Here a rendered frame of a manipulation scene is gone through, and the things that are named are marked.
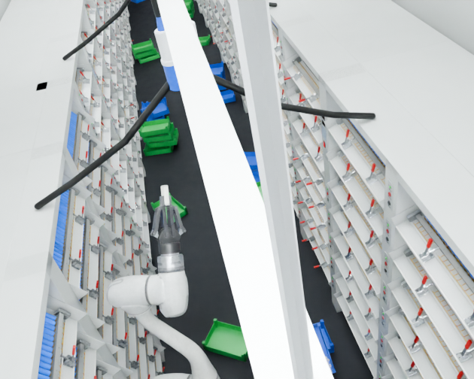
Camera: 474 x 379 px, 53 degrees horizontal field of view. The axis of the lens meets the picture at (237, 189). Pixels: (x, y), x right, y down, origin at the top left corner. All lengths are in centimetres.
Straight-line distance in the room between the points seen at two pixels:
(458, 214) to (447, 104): 62
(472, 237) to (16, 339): 131
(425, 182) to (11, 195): 153
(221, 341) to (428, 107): 208
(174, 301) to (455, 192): 96
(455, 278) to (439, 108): 68
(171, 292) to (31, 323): 43
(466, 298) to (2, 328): 138
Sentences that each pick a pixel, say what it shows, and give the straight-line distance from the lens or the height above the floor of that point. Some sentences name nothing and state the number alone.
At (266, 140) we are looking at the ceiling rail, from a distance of 17.
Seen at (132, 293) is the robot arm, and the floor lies 156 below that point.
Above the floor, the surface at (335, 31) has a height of 174.
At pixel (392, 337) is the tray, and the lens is 243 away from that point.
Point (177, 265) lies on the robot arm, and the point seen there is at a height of 161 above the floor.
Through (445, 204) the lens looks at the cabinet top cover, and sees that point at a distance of 158.
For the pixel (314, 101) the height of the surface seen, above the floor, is 150.
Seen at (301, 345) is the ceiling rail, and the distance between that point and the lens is 27.
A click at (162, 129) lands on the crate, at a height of 29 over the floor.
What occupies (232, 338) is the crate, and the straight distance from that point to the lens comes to 337.
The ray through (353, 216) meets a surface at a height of 112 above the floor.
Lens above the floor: 280
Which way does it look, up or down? 39 degrees down
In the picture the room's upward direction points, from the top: 12 degrees counter-clockwise
